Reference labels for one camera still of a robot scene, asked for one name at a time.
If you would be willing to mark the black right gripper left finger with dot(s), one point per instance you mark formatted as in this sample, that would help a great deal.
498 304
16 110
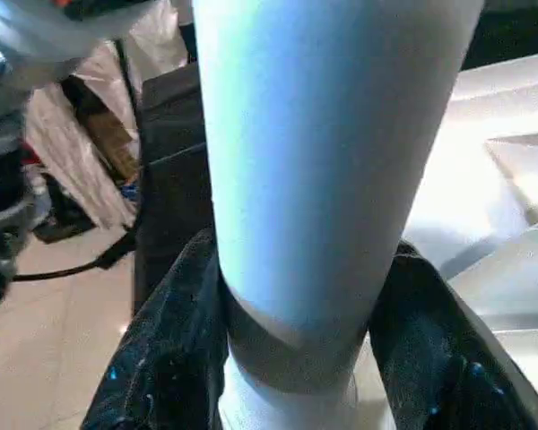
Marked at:
170 349

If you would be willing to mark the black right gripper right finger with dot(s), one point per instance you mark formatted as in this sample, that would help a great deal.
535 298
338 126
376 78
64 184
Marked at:
439 358

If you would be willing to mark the white plastic table top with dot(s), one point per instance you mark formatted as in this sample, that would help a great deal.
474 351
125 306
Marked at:
497 179

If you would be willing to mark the white plastic table leg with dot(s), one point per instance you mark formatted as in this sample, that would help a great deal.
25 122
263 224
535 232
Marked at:
305 157

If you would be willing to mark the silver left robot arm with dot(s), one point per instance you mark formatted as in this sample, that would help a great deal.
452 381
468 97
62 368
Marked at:
9 179

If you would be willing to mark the brown cardboard box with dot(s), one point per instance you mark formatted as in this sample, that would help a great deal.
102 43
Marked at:
112 143

